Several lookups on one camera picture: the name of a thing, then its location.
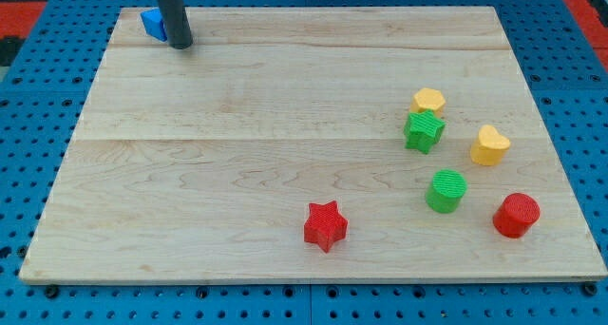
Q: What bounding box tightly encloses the black cylindrical robot arm rod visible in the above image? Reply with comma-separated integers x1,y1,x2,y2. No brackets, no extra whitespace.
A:
157,0,193,49

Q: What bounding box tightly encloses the yellow heart block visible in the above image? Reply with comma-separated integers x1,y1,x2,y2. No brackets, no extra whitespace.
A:
469,124,511,166

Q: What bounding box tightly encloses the light wooden board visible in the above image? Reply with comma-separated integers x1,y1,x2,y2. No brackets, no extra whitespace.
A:
19,7,607,285

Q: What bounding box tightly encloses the red star block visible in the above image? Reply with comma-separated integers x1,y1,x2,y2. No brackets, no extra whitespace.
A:
303,201,349,253

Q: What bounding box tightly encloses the green star block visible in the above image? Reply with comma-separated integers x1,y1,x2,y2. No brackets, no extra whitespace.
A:
403,110,446,154

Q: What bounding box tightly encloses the yellow hexagon block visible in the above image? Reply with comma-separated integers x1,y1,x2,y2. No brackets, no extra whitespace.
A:
409,87,447,118

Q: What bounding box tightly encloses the green cylinder block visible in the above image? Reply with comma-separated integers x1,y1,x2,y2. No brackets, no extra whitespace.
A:
425,169,467,214

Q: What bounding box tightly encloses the blue triangular block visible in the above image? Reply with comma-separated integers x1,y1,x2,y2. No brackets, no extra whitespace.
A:
140,9,167,42

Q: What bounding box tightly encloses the red cylinder block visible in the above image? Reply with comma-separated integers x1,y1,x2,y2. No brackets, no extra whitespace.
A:
492,193,541,239

